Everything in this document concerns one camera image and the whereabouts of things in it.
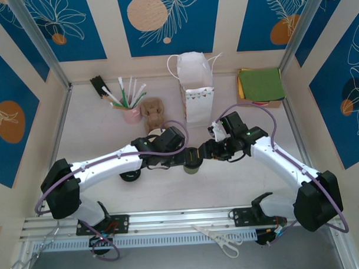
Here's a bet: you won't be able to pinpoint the green paper coffee cup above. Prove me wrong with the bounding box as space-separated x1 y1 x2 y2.
182 164 201 176

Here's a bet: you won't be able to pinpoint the black plastic cup lid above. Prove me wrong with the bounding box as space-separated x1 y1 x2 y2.
184 147 200 168

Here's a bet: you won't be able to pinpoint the brown cardboard cup carrier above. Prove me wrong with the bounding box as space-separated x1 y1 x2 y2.
139 97 166 134

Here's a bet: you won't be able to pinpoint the white paper gift bag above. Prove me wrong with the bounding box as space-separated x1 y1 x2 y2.
166 51 227 130

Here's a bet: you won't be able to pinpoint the green paper napkin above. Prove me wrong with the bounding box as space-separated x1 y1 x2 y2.
238 67 286 103

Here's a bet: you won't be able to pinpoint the yellow paper napkin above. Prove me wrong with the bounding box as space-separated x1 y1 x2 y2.
236 69 244 100

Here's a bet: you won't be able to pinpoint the pink straw holder cup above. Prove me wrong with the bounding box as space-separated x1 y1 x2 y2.
120 107 143 125

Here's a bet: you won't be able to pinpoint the stack of black cup lids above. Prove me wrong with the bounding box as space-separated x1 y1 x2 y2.
119 170 141 183

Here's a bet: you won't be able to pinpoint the black ribbed tray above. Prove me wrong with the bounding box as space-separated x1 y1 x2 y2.
89 74 112 100

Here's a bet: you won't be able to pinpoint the black base electronics module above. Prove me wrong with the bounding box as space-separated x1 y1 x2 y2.
255 227 287 247
88 231 114 248

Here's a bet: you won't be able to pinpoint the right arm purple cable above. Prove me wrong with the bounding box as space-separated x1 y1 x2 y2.
218 99 350 248

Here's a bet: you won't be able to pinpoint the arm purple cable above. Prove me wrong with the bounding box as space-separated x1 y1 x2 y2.
218 99 350 248
31 119 193 265

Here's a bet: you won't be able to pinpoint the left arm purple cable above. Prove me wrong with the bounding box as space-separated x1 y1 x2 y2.
31 119 193 265

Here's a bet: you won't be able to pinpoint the aluminium mounting rail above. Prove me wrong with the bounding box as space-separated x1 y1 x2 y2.
19 199 344 241

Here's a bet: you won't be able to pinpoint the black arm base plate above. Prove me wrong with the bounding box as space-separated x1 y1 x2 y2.
230 205 287 228
75 213 130 237

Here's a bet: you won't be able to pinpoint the white slotted cable duct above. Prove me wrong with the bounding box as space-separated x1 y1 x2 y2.
32 230 258 253

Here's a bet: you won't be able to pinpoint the white-handled scissors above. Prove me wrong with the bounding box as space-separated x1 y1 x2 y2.
192 222 245 260

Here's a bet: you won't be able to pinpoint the aluminium frame post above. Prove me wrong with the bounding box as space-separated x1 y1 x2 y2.
6 0 73 91
276 0 325 76
328 222 359 269

